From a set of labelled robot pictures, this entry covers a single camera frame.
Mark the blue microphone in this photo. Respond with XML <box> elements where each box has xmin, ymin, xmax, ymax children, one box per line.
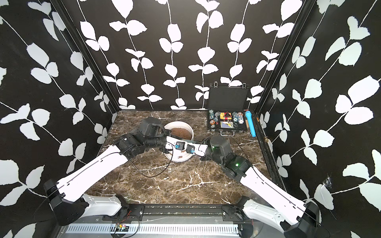
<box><xmin>245</xmin><ymin>110</ymin><xmax>257</xmax><ymax>137</ymax></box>

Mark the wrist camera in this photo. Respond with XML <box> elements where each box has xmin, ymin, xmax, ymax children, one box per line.
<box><xmin>186</xmin><ymin>144</ymin><xmax>195</xmax><ymax>154</ymax></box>
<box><xmin>175</xmin><ymin>141</ymin><xmax>186</xmax><ymax>151</ymax></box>

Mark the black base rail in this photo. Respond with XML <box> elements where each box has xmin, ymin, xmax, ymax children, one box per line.
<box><xmin>59</xmin><ymin>203</ymin><xmax>298</xmax><ymax>233</ymax></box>

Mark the white perforated cable tray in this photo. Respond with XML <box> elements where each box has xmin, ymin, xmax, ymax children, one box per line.
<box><xmin>65</xmin><ymin>224</ymin><xmax>239</xmax><ymax>236</ymax></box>

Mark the open black poker chip case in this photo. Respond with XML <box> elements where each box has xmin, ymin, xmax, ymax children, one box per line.
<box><xmin>206</xmin><ymin>81</ymin><xmax>249</xmax><ymax>134</ymax></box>

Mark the white ceramic pot with mud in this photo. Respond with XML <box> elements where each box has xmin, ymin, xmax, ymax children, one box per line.
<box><xmin>164</xmin><ymin>121</ymin><xmax>194</xmax><ymax>163</ymax></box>

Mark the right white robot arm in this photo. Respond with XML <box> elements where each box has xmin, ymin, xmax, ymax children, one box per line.
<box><xmin>176</xmin><ymin>135</ymin><xmax>320</xmax><ymax>238</ymax></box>

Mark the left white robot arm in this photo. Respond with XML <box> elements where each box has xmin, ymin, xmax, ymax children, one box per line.
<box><xmin>44</xmin><ymin>117</ymin><xmax>189</xmax><ymax>226</ymax></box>

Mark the small green circuit board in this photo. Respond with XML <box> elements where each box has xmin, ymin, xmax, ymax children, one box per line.
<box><xmin>115</xmin><ymin>224</ymin><xmax>130</xmax><ymax>233</ymax></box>

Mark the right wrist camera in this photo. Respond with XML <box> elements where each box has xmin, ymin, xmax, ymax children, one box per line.
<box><xmin>186</xmin><ymin>144</ymin><xmax>195</xmax><ymax>154</ymax></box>

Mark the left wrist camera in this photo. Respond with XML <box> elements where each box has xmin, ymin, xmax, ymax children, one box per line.
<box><xmin>175</xmin><ymin>141</ymin><xmax>186</xmax><ymax>151</ymax></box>

